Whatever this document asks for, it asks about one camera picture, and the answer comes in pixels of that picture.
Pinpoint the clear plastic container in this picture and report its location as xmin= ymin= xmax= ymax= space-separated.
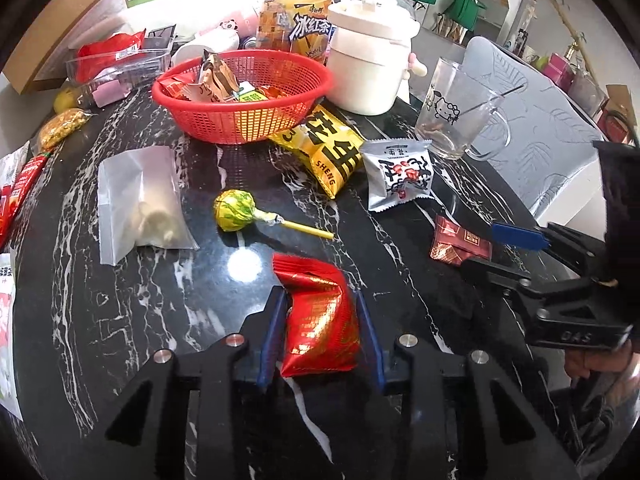
xmin=65 ymin=49 xmax=171 ymax=107

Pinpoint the yellow snack mix bag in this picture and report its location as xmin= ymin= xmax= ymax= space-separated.
xmin=38 ymin=108 xmax=93 ymax=152

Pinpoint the green yellow lollipop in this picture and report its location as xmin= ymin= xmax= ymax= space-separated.
xmin=213 ymin=188 xmax=334 ymax=240

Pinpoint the yellow lemon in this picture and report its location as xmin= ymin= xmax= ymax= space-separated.
xmin=52 ymin=87 xmax=79 ymax=114

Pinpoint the white peanut snack packet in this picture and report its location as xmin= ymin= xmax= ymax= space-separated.
xmin=360 ymin=139 xmax=434 ymax=212

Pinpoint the red gold snack packet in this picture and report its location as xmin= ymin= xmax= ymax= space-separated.
xmin=272 ymin=254 xmax=360 ymax=377
xmin=160 ymin=73 xmax=201 ymax=101

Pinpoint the grey leaf pattern chair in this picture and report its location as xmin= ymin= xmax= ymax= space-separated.
xmin=462 ymin=37 xmax=603 ymax=224

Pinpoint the brown striped snack packet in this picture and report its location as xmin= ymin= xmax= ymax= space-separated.
xmin=184 ymin=49 xmax=240 ymax=103

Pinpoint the white electric cooking pot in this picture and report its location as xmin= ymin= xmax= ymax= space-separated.
xmin=326 ymin=0 xmax=428 ymax=116

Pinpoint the person right hand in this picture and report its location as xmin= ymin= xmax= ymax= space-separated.
xmin=564 ymin=341 xmax=634 ymax=378

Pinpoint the glass mug with cat print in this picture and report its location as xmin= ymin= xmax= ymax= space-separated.
xmin=414 ymin=58 xmax=512 ymax=162

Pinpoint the yellow peanut snack bag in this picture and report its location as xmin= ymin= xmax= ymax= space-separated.
xmin=269 ymin=105 xmax=364 ymax=200

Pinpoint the pink panda cup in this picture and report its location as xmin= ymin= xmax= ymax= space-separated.
xmin=198 ymin=8 xmax=258 ymax=39

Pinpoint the green yellow drink sachet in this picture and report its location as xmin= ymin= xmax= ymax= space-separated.
xmin=234 ymin=81 xmax=268 ymax=102

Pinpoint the red bag in container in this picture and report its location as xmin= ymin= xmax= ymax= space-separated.
xmin=75 ymin=30 xmax=145 ymax=84

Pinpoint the dark red candy packet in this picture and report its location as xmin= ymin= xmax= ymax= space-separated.
xmin=430 ymin=216 xmax=492 ymax=266

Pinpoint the white patterned small packet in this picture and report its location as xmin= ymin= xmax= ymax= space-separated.
xmin=0 ymin=141 xmax=30 ymax=190

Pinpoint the white green sticker pack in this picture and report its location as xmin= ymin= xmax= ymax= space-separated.
xmin=0 ymin=254 xmax=23 ymax=420

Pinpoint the clear zip bag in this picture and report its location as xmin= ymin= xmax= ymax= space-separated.
xmin=98 ymin=145 xmax=198 ymax=266

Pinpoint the iced tea bottle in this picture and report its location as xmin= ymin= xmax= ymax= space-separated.
xmin=256 ymin=0 xmax=333 ymax=64

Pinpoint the metal spoon in mug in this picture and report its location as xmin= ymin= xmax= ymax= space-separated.
xmin=459 ymin=84 xmax=525 ymax=118

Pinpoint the white tissue roll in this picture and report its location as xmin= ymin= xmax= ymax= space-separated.
xmin=171 ymin=27 xmax=240 ymax=66

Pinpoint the orange red snack packet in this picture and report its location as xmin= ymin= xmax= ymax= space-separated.
xmin=256 ymin=84 xmax=288 ymax=100

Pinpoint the red long snack stick packet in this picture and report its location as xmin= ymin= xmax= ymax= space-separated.
xmin=8 ymin=152 xmax=50 ymax=219

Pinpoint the cardboard box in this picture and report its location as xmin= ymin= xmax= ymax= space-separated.
xmin=2 ymin=0 xmax=127 ymax=94

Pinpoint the red plastic basket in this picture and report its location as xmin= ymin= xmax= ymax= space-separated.
xmin=152 ymin=49 xmax=333 ymax=144

